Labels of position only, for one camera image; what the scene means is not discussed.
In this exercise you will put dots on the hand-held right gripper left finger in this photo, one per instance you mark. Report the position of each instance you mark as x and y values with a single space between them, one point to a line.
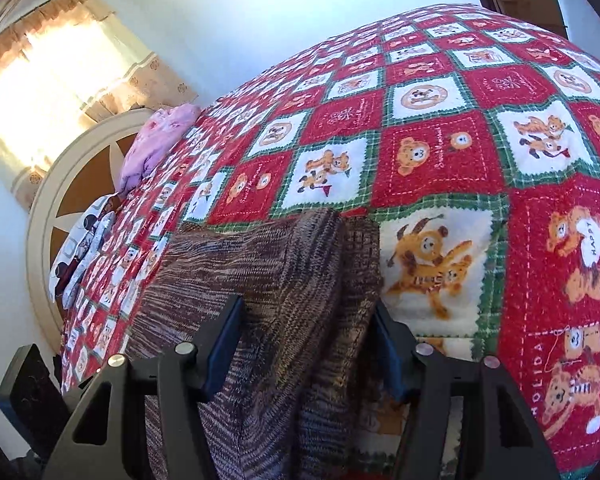
224 346

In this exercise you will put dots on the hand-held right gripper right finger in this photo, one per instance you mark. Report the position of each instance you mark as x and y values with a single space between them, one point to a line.
392 360

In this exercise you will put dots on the brown knit sweater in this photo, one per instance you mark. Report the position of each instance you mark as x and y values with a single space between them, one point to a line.
280 285

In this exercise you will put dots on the white patterned pillow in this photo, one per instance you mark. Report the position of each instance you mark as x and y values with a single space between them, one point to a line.
80 255

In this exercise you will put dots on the red patchwork bear quilt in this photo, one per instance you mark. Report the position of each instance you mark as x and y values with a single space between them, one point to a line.
430 160

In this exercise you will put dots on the cream and brown headboard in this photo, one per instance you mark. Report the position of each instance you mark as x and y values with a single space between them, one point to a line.
72 195

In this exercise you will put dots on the pink pillow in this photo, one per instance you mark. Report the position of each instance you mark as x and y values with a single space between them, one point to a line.
152 145

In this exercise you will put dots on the beige patterned curtain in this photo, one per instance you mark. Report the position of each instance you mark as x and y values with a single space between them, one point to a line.
55 85

